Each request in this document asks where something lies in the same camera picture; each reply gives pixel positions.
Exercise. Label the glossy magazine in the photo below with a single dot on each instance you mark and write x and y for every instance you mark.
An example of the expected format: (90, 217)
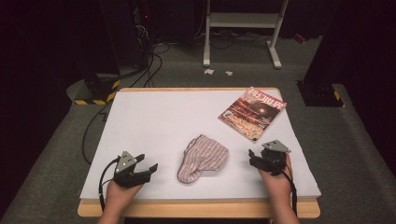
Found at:
(252, 113)

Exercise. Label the fluffy striped towel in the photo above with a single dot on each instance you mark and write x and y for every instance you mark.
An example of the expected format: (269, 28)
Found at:
(202, 155)

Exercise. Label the person's left hand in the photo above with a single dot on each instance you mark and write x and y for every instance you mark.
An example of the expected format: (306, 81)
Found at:
(120, 194)

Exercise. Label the white table cover sheet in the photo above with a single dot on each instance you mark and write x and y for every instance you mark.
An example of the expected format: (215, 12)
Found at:
(162, 118)

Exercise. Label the black base with yellow stripes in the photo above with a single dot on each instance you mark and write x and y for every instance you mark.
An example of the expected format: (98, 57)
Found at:
(98, 90)
(320, 95)

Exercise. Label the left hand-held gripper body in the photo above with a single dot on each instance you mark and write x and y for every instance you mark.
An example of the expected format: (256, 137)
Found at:
(124, 162)

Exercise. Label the white metal stand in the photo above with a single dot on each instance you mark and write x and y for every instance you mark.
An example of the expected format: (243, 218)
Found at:
(244, 20)

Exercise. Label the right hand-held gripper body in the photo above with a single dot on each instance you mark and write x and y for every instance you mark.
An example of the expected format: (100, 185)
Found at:
(275, 154)

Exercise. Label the small red floor object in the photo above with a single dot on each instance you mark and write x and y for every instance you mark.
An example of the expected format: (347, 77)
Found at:
(299, 38)

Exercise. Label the white paper scrap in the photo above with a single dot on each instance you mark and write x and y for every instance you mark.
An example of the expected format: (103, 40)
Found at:
(209, 71)
(229, 73)

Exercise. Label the wooden table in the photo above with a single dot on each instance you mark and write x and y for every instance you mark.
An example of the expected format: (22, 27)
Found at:
(199, 210)

